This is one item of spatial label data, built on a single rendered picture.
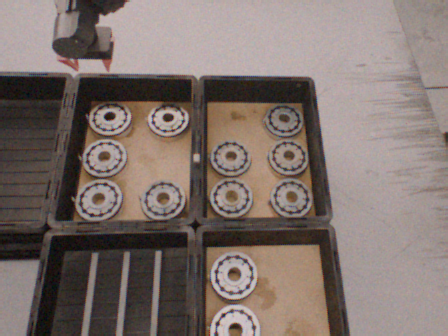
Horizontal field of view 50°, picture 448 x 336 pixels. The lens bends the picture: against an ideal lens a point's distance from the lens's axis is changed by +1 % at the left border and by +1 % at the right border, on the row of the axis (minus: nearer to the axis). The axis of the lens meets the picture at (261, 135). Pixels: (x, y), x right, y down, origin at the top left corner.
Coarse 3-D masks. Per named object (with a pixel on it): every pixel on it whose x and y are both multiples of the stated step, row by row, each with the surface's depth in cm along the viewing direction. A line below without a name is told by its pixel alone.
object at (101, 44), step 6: (96, 30) 96; (102, 30) 97; (108, 30) 97; (96, 36) 94; (102, 36) 96; (108, 36) 96; (96, 42) 95; (102, 42) 95; (108, 42) 95; (90, 48) 94; (96, 48) 94; (102, 48) 94; (108, 48) 95; (108, 54) 95
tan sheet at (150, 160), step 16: (144, 112) 126; (144, 128) 123; (128, 144) 120; (144, 144) 121; (160, 144) 121; (176, 144) 122; (144, 160) 118; (160, 160) 119; (176, 160) 119; (80, 176) 115; (128, 176) 116; (144, 176) 116; (160, 176) 117; (176, 176) 117; (128, 192) 114; (128, 208) 112
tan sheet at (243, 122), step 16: (208, 112) 127; (224, 112) 128; (240, 112) 128; (256, 112) 129; (208, 128) 125; (224, 128) 125; (240, 128) 126; (256, 128) 126; (304, 128) 128; (208, 144) 122; (256, 144) 124; (272, 144) 124; (304, 144) 125; (256, 160) 121; (208, 176) 118; (256, 176) 119; (272, 176) 119; (304, 176) 120; (208, 192) 116; (256, 192) 117; (208, 208) 114; (256, 208) 115
